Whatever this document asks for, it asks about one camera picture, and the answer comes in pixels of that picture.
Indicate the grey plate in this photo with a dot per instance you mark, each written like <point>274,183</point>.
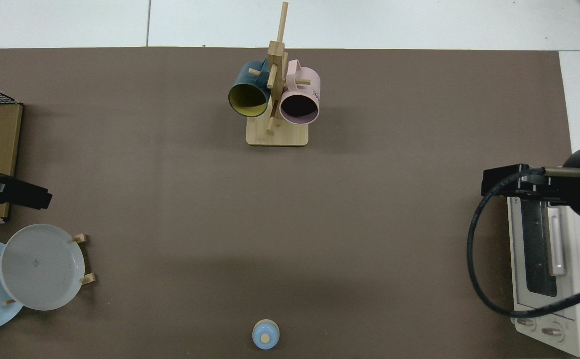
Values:
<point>41,269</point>

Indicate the wooden plate rack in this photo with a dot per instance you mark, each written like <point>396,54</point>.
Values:
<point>86,279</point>

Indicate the brown table cloth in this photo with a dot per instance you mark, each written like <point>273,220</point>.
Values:
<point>180,199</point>

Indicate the dark teal cup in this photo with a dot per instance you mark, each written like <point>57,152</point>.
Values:
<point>242,80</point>

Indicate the wooden cup stand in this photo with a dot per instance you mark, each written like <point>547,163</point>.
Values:
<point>277,137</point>

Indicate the pink cup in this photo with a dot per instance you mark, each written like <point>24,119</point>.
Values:
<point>306,82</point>

